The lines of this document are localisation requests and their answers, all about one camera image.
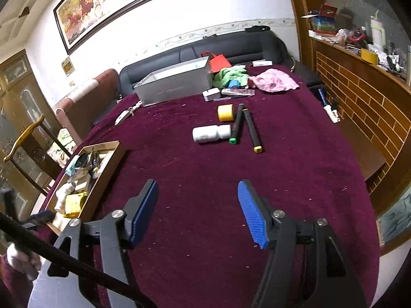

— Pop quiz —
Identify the small yellow wall plaque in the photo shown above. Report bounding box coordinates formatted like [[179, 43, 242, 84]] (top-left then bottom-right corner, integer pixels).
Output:
[[61, 56, 76, 77]]

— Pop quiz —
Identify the floral seat cushion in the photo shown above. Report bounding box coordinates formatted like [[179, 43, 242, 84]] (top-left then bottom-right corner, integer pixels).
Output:
[[46, 128, 78, 164]]

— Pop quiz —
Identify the person's left forearm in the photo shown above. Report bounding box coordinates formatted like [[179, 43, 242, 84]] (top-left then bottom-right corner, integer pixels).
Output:
[[0, 253, 33, 308]]

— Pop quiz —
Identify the pink cloth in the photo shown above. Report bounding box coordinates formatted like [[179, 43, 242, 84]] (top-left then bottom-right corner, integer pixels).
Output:
[[248, 68, 300, 94]]

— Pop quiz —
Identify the white bottle with picture label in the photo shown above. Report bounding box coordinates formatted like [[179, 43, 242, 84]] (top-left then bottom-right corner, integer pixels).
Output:
[[54, 183, 78, 213]]

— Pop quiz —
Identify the white tumbler green lid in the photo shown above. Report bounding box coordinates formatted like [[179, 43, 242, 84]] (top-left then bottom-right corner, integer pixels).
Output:
[[370, 10, 386, 47]]

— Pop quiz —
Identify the black cable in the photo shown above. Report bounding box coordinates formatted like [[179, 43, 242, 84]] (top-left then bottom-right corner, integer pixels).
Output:
[[0, 212, 158, 308]]

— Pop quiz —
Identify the framed painting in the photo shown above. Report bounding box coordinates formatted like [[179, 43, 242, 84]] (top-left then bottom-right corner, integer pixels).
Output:
[[53, 0, 181, 55]]

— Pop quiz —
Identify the black marker yellow tip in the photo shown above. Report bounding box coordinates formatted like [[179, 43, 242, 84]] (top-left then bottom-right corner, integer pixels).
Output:
[[242, 108, 264, 154]]

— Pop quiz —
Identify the green packet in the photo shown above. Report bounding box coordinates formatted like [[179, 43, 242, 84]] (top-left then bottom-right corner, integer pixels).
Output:
[[213, 66, 250, 90]]

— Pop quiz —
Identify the yellow round cap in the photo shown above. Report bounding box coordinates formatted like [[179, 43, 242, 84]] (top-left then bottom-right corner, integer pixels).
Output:
[[217, 103, 236, 123]]

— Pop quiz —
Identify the white plug adapter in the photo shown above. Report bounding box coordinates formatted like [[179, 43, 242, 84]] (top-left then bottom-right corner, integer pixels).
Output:
[[324, 98, 343, 123]]

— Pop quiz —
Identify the white car key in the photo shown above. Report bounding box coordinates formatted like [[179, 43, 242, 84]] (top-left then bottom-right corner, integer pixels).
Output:
[[115, 111, 134, 126]]

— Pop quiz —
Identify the person's left hand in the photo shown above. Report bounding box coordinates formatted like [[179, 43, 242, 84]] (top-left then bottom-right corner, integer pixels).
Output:
[[6, 242, 42, 282]]

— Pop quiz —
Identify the yellow box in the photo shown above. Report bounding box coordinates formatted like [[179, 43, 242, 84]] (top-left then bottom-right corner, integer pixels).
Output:
[[360, 49, 380, 65]]

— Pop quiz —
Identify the mint green tissue pack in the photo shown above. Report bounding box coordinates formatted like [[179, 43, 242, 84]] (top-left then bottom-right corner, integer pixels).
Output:
[[65, 155, 81, 176]]

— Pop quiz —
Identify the black leather sofa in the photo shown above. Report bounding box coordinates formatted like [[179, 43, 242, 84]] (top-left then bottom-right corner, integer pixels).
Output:
[[117, 30, 322, 103]]

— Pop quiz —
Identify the grey rectangular box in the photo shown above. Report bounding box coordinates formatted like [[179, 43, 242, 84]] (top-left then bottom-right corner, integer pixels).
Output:
[[133, 56, 214, 107]]

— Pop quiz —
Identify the red box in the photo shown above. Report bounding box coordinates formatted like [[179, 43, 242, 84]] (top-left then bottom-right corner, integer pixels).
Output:
[[319, 3, 339, 18]]

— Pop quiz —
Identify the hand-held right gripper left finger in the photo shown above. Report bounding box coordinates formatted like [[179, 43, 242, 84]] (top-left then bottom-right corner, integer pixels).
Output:
[[48, 179, 159, 308]]

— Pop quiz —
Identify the wooden chair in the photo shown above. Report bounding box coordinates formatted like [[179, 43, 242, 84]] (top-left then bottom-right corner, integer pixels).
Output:
[[3, 114, 78, 197]]

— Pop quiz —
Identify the yellow snack packet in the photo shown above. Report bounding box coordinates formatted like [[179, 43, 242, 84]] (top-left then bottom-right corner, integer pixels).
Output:
[[64, 193, 88, 219]]

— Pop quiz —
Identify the maroon velvet tablecloth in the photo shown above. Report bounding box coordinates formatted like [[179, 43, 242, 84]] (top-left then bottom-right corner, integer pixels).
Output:
[[48, 64, 381, 308]]

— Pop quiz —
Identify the small white box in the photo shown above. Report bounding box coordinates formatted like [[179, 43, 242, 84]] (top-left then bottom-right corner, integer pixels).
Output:
[[202, 88, 222, 102]]

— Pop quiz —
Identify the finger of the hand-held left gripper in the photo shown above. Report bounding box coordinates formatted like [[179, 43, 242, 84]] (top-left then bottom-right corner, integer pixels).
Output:
[[22, 209, 56, 232]]

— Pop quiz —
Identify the white square adapter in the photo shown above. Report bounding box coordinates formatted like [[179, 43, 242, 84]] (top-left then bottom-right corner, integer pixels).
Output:
[[74, 175, 94, 193]]

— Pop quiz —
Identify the white plastic bottle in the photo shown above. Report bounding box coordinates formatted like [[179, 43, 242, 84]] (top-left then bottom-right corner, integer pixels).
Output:
[[192, 124, 232, 144]]

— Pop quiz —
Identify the black marker green tip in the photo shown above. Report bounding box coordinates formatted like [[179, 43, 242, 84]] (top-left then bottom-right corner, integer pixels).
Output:
[[229, 103, 245, 145]]

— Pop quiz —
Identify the red paper bag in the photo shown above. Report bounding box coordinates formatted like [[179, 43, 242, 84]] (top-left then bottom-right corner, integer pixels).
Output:
[[201, 51, 232, 73]]

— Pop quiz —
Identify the red and beige armchair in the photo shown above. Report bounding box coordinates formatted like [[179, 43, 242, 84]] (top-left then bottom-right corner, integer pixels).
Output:
[[53, 68, 119, 148]]

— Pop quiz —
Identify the shallow cardboard box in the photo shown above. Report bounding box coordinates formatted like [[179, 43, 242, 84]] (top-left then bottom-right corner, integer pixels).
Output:
[[43, 140, 126, 235]]

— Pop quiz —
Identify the black striped package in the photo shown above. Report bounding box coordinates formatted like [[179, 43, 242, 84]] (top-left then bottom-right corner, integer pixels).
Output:
[[76, 152, 94, 169]]

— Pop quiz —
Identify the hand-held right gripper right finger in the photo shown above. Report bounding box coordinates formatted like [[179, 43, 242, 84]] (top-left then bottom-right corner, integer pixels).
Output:
[[237, 180, 367, 308]]

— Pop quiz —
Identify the wooden cabinet with glass panel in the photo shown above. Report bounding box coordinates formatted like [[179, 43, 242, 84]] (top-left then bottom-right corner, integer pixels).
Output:
[[284, 0, 411, 258]]

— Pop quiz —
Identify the flat clear plastic packet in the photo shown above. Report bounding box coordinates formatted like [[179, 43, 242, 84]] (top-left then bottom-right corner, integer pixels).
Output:
[[221, 88, 256, 99]]

